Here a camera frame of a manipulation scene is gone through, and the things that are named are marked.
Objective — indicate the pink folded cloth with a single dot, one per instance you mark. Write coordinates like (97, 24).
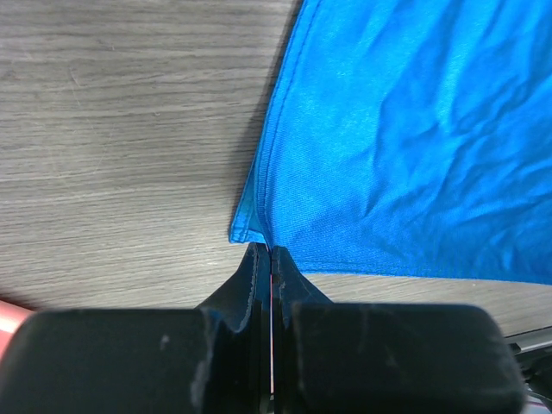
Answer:
(11, 318)

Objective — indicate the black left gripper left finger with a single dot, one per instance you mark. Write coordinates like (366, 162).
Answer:
(214, 358)

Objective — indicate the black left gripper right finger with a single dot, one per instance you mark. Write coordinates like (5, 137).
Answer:
(385, 358)

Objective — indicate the blue cloth napkin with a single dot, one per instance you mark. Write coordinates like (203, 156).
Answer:
(409, 138)

